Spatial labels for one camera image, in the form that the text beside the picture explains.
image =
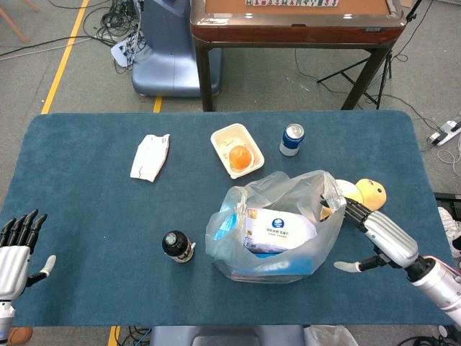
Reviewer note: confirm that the orange basketball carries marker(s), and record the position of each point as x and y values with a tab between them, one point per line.
19	335

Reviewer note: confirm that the orange round fruit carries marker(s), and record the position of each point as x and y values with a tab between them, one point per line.
240	158

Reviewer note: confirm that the white black power strip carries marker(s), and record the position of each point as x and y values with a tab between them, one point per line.
444	131

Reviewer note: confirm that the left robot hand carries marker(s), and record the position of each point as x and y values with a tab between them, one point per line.
14	256

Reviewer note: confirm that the grey blue robot torso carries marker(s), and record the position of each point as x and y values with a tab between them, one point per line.
173	337

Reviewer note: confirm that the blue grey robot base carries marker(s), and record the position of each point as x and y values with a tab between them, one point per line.
164	61

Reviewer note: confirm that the transparent plastic bag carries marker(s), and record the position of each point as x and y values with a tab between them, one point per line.
309	230

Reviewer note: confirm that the black tripod stand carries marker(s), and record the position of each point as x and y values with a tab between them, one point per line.
381	90

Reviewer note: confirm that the white takeaway tray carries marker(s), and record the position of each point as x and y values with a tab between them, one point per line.
225	137

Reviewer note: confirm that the row of mahjong tiles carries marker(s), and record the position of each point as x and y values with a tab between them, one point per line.
291	2

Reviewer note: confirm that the wooden chair leg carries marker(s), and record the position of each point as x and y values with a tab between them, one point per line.
16	25

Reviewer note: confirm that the light blue packet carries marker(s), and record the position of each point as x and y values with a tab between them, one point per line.
225	225

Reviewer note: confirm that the white power strip with plugs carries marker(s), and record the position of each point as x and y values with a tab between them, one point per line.
119	52

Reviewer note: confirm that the white shoe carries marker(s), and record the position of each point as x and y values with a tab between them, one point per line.
448	223

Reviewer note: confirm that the blue white drink can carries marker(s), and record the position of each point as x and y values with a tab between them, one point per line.
291	142

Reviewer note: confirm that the crumpled white paper wrapper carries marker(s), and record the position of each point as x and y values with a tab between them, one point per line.
149	158

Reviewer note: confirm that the yellow plush doll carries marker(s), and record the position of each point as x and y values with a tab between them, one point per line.
371	192

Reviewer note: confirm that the brown mahjong table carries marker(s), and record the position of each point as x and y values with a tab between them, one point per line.
299	34

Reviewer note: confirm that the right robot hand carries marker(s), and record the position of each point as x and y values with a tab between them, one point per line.
390	239

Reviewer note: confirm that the dark glass bottle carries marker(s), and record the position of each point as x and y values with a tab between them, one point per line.
177	247

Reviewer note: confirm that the blue Oreo box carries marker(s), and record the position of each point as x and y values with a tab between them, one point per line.
284	268

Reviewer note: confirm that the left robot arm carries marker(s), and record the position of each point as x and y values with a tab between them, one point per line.
4	317

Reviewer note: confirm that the black floor frame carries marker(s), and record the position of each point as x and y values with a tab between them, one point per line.
446	198

